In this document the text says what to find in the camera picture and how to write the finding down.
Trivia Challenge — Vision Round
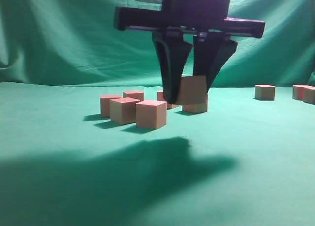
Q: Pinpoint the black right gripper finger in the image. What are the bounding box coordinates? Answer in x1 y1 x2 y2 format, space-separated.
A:
152 32 193 104
193 35 238 90

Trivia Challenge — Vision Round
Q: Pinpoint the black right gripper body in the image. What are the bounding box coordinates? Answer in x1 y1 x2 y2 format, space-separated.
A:
114 0 265 38

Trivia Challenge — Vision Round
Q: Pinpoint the pink cube column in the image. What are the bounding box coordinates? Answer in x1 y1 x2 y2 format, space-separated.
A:
302 87 315 105
175 76 207 105
254 85 275 101
123 90 145 101
182 95 208 114
100 95 122 118
110 97 140 125
292 85 312 100

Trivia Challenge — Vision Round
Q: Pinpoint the pink cube carried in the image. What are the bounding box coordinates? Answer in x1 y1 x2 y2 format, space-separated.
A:
157 90 178 109

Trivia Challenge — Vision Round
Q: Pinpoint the pink cube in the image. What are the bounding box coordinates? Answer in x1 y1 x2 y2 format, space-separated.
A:
136 100 167 129

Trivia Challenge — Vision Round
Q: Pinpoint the green cloth backdrop and cover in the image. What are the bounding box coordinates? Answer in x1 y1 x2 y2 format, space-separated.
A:
0 0 315 226

